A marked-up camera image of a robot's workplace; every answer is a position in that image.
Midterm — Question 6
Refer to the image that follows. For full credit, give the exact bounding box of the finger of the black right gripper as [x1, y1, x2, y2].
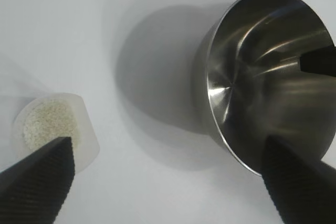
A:
[300, 46, 336, 77]

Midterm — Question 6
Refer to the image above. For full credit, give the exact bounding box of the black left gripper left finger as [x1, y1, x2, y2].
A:
[0, 135, 76, 224]

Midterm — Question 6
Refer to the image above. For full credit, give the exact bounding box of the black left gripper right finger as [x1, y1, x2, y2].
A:
[261, 134, 336, 224]

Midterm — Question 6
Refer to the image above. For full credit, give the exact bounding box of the translucent plastic measuring cup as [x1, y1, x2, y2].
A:
[0, 53, 101, 175]

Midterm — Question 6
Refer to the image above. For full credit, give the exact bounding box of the stainless steel mixing bowl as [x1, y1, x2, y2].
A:
[191, 0, 336, 177]

